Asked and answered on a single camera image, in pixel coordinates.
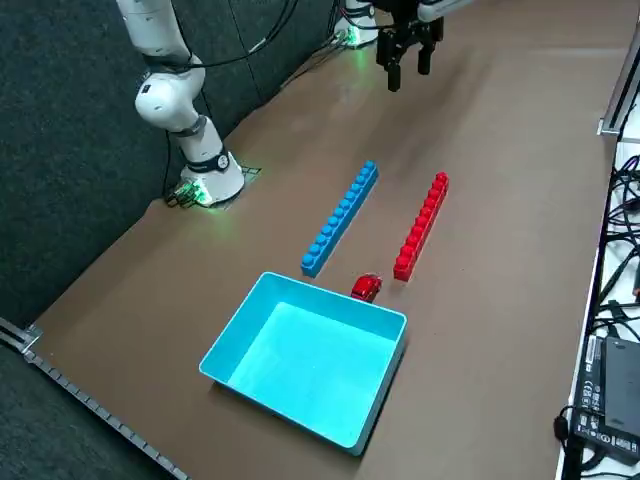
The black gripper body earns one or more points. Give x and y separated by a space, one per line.
397 10

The red toy car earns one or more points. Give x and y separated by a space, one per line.
366 287

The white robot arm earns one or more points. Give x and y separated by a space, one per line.
165 100
362 30

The red toy building block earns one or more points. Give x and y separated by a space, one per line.
438 187
441 179

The long blue studded brick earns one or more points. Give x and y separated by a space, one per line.
344 212

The white side bench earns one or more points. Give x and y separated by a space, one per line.
592 300

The teal plastic bin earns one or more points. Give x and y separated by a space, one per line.
310 365

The black power adapter brick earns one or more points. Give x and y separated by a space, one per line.
620 380

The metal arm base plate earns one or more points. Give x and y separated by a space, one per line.
251 171

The aluminium frame profile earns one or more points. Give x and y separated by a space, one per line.
620 95

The aluminium table edge rail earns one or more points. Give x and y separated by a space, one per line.
75 390

